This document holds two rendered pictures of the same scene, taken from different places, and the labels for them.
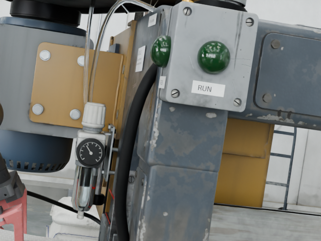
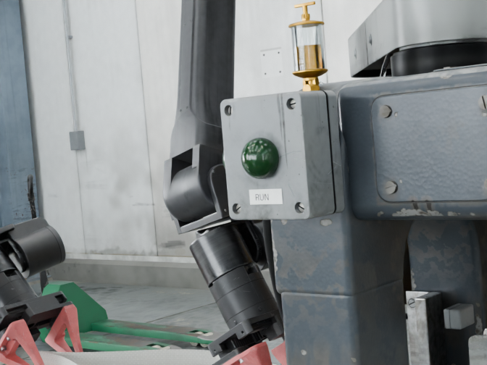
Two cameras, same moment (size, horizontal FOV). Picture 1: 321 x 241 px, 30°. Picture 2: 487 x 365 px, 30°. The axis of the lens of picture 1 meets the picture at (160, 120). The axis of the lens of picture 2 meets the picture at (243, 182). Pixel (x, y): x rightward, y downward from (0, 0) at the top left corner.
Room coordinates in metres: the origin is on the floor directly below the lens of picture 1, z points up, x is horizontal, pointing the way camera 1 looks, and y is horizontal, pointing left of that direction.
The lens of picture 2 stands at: (0.11, -0.54, 1.30)
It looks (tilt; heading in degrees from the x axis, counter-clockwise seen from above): 3 degrees down; 51
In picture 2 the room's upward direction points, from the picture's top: 5 degrees counter-clockwise
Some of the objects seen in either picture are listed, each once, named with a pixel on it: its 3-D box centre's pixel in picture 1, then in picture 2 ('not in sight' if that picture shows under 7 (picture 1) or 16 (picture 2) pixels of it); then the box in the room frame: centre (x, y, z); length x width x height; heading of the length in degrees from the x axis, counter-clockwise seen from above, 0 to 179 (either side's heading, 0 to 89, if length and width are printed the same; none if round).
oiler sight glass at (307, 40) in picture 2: not in sight; (308, 48); (0.62, -0.01, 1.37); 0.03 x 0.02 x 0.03; 101
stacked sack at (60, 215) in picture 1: (105, 214); not in sight; (3.65, 0.25, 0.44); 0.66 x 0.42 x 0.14; 97
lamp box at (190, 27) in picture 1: (206, 58); (282, 156); (0.56, -0.03, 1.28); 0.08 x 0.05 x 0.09; 101
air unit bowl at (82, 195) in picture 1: (84, 187); not in sight; (0.79, 0.09, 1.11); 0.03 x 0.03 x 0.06
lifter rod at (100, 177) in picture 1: (101, 174); not in sight; (0.84, 0.07, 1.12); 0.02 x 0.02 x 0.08
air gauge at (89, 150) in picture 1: (90, 152); not in sight; (0.77, 0.08, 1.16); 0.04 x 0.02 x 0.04; 101
